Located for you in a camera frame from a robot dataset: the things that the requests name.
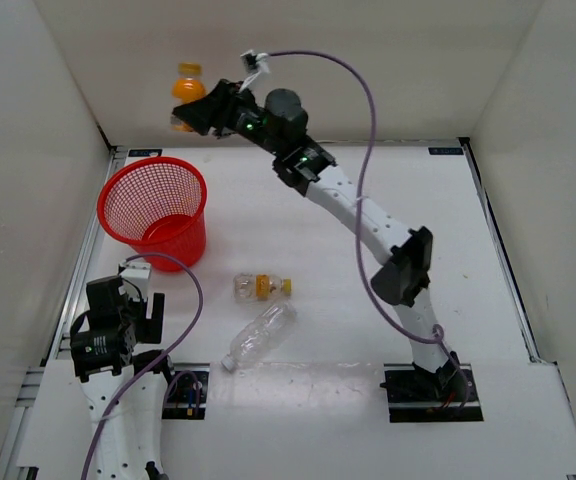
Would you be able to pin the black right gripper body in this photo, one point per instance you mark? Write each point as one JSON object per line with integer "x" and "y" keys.
{"x": 239, "y": 114}

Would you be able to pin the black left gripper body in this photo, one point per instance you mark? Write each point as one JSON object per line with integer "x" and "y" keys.
{"x": 136, "y": 312}

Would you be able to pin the orange juice bottle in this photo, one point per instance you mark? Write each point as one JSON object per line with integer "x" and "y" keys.
{"x": 189, "y": 86}

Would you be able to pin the clear bottle yellow label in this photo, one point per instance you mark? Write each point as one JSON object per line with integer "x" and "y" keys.
{"x": 250, "y": 287}

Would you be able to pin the clear plastic bottle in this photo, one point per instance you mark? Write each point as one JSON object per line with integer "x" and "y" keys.
{"x": 261, "y": 336}

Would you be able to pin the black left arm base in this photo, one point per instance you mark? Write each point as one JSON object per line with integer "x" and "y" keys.
{"x": 187, "y": 397}

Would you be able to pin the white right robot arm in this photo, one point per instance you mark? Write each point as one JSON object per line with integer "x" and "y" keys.
{"x": 279, "y": 127}

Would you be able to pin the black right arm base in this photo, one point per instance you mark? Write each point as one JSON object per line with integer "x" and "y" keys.
{"x": 412, "y": 399}

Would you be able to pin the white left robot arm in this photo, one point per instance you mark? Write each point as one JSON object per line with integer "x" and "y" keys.
{"x": 123, "y": 376}

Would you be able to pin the red mesh plastic bin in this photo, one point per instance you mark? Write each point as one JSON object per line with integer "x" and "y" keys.
{"x": 156, "y": 206}

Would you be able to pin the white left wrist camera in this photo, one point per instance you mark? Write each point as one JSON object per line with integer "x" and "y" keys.
{"x": 136, "y": 277}

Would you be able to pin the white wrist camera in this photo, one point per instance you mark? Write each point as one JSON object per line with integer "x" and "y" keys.
{"x": 256, "y": 66}
{"x": 136, "y": 277}

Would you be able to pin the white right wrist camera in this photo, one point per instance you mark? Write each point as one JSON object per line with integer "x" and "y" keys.
{"x": 256, "y": 66}

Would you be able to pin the aluminium table frame rail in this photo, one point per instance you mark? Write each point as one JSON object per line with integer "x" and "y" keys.
{"x": 41, "y": 253}

